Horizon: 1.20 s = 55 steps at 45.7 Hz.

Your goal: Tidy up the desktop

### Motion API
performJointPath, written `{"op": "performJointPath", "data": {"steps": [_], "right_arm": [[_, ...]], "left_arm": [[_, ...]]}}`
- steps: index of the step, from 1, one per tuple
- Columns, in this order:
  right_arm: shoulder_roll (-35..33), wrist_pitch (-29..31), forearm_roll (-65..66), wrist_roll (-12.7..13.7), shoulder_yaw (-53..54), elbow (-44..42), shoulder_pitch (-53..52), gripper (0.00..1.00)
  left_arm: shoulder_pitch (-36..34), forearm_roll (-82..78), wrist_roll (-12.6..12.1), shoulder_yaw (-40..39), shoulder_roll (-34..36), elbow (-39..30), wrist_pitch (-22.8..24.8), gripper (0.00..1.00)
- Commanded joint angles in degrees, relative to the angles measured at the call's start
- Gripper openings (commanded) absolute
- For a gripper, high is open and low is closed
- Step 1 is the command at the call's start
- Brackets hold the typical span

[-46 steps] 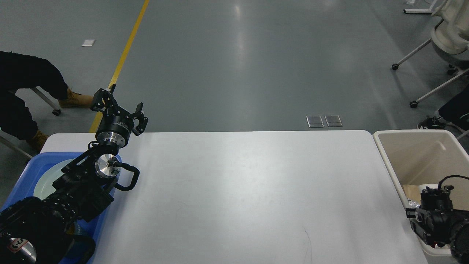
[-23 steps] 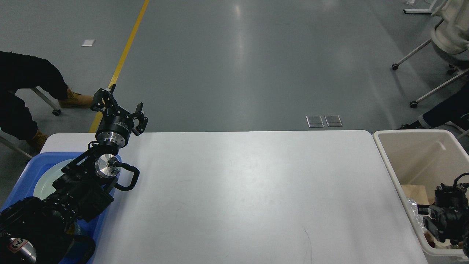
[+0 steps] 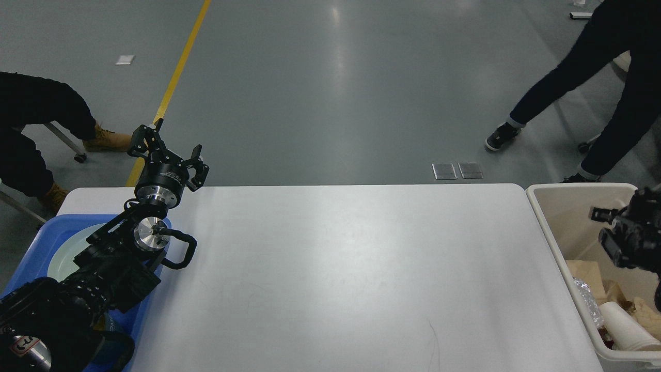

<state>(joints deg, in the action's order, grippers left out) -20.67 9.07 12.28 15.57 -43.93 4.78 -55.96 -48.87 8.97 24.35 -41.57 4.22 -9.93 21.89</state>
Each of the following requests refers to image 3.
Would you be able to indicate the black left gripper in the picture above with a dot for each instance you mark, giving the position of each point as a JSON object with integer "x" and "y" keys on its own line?
{"x": 164, "y": 182}

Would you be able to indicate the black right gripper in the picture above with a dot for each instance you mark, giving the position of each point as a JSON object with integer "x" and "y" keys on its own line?
{"x": 641, "y": 218}

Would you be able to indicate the brown paper bag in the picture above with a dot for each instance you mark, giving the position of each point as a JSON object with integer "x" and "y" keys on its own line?
{"x": 603, "y": 289}

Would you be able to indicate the foil wrapper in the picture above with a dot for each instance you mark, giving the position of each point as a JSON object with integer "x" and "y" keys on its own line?
{"x": 590, "y": 302}

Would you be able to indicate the brown paper ball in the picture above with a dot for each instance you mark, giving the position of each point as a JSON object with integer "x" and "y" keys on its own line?
{"x": 646, "y": 316}

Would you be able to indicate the white paper cup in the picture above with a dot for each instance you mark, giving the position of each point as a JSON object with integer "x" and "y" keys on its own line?
{"x": 626, "y": 332}

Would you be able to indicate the green plate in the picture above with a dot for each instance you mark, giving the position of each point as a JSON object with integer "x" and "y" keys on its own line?
{"x": 62, "y": 263}

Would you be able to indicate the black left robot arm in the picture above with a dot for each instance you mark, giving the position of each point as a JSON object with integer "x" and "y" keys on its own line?
{"x": 50, "y": 325}

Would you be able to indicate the beige plastic bin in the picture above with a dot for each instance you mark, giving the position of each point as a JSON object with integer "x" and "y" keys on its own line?
{"x": 563, "y": 212}

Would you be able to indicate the tan boot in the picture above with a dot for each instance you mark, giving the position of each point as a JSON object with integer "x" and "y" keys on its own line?
{"x": 54, "y": 198}
{"x": 107, "y": 140}

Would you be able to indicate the grey chair leg with caster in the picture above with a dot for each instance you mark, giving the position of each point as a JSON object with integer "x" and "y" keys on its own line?
{"x": 80, "y": 155}

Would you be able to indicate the silver floor plate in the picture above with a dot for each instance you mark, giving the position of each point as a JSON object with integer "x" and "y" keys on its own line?
{"x": 470, "y": 170}
{"x": 444, "y": 171}

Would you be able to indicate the white office chair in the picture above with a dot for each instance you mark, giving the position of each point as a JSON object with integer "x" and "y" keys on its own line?
{"x": 620, "y": 65}

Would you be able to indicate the blue plastic tray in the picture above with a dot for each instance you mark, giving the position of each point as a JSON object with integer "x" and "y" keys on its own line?
{"x": 41, "y": 248}

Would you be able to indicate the person in dark jeans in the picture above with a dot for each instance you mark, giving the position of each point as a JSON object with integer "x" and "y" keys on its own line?
{"x": 615, "y": 27}

